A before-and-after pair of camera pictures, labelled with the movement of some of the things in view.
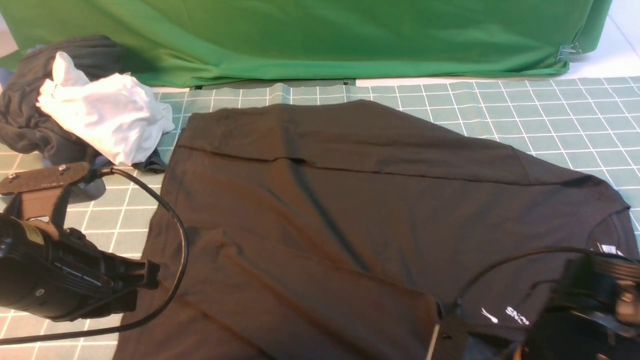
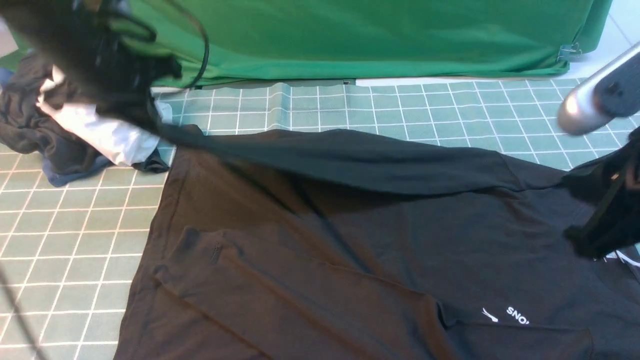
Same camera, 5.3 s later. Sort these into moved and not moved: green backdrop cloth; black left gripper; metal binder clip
Moved: black left gripper
Not moved: green backdrop cloth; metal binder clip
